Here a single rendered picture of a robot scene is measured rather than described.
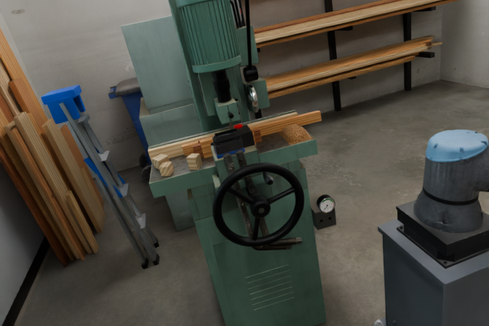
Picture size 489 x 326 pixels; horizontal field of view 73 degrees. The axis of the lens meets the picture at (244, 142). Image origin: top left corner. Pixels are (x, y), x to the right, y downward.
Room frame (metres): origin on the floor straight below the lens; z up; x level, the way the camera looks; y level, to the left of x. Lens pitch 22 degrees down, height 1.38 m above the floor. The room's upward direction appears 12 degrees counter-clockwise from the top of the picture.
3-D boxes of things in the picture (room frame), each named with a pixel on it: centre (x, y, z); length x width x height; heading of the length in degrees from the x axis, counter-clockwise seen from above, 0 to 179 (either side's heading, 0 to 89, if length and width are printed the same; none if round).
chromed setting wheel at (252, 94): (1.35, -0.07, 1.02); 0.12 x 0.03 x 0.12; 7
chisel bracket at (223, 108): (1.23, 0.04, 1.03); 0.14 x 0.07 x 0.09; 7
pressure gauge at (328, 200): (1.03, -0.25, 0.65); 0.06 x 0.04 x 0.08; 97
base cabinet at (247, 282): (1.32, 0.06, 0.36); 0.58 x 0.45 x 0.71; 7
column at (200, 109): (1.49, 0.08, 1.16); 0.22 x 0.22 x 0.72; 7
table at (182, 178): (1.10, 0.05, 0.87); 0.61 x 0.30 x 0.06; 97
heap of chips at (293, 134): (1.15, -0.19, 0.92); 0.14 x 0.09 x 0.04; 7
